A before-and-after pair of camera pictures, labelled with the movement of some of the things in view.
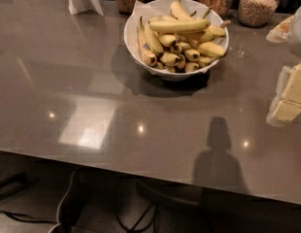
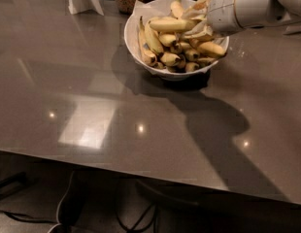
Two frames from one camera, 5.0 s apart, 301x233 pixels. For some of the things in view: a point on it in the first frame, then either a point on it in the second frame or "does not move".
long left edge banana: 148,54 does not move
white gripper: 299,33 to 220,12
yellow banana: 179,25 does not move
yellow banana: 151,37 does not move
